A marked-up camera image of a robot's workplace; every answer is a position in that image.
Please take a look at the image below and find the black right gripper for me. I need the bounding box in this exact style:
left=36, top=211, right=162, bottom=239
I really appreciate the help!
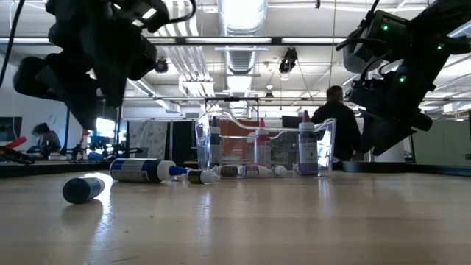
left=347, top=64, right=435, bottom=157

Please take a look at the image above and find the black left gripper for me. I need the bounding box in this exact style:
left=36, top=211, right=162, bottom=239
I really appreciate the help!
left=13, top=10, right=157, bottom=130

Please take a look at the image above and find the large purple food colouring bottle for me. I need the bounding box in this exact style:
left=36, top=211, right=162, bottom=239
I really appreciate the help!
left=297, top=109, right=319, bottom=177

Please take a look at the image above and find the small dark blue dropper bottle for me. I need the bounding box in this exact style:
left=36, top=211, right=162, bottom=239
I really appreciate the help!
left=62, top=177, right=106, bottom=205

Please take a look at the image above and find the large blue food colouring bottle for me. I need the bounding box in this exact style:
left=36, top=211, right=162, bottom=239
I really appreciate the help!
left=109, top=158, right=188, bottom=184

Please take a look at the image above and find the large red food colouring bottle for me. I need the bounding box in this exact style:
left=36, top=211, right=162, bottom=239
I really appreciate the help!
left=255, top=117, right=272, bottom=169

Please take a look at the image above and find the small brown dropper bottle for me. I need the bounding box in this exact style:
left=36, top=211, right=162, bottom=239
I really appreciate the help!
left=185, top=169, right=221, bottom=185

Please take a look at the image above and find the large black food colouring bottle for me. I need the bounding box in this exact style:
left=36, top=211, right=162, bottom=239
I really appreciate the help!
left=209, top=116, right=222, bottom=171

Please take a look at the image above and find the white pillar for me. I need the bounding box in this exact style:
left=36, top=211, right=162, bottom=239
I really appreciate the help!
left=375, top=141, right=406, bottom=163

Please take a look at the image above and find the person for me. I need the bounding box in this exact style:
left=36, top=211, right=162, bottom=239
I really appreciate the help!
left=311, top=85, right=364, bottom=162
left=31, top=122, right=63, bottom=159

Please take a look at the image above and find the black background monitor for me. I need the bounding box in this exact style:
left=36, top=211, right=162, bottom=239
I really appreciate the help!
left=281, top=116, right=305, bottom=129

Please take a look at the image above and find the patterned grey panel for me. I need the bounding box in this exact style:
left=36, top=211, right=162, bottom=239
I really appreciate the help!
left=128, top=120, right=170, bottom=159

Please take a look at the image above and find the clear plastic bin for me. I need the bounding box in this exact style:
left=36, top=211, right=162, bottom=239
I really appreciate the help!
left=194, top=109, right=338, bottom=180

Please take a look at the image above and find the black panel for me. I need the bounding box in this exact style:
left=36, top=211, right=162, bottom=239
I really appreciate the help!
left=171, top=120, right=196, bottom=165

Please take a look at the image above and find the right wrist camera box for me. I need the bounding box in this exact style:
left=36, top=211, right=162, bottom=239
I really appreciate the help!
left=410, top=111, right=434, bottom=133

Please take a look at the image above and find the black background workstation frame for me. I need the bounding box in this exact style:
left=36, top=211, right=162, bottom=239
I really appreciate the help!
left=60, top=106, right=126, bottom=163

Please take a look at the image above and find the dark wall screen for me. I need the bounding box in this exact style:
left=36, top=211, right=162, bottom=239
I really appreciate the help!
left=0, top=116, right=23, bottom=143

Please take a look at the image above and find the green partition wall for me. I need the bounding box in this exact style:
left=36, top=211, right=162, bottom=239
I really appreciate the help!
left=411, top=119, right=471, bottom=166

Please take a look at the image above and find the silver ceiling air duct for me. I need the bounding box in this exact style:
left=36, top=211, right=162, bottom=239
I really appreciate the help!
left=216, top=0, right=269, bottom=74

